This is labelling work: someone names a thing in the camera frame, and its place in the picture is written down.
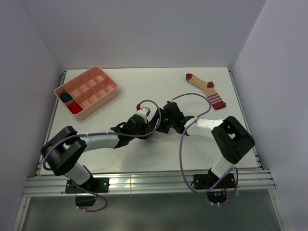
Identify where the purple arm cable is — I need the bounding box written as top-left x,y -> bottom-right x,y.
168,93 -> 239,206
42,100 -> 161,213

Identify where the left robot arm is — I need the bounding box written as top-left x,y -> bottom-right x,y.
40,114 -> 159,192

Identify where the red rolled sock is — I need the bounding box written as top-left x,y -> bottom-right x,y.
68,103 -> 83,115

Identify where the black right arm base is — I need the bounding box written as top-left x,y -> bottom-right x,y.
191,173 -> 236,204

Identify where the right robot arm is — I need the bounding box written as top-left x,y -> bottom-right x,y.
147,102 -> 255,188

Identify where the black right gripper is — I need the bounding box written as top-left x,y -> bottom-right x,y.
148,107 -> 176,134

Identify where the tan maroon striped sock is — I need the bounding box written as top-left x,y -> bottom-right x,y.
185,73 -> 226,110

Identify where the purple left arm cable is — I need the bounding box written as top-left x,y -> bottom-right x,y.
42,100 -> 161,213

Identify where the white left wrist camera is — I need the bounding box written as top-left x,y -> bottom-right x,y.
136,107 -> 151,122

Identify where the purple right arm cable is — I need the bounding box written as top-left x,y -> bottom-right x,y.
168,93 -> 239,206

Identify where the dark teal rolled sock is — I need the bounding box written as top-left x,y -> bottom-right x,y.
60,93 -> 73,103

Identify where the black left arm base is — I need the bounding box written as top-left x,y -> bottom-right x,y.
64,178 -> 109,209

